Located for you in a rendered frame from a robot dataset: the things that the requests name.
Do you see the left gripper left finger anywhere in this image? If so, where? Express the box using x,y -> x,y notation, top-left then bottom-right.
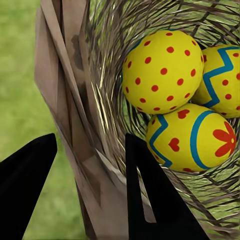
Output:
0,133 -> 58,240

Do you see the wicker basket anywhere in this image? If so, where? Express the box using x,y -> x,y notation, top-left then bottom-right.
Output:
34,0 -> 240,240

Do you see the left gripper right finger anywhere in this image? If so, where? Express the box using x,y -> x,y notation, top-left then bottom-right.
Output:
125,133 -> 209,240

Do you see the easter egg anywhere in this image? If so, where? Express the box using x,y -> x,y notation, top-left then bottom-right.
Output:
190,44 -> 240,119
121,28 -> 205,116
146,102 -> 237,173

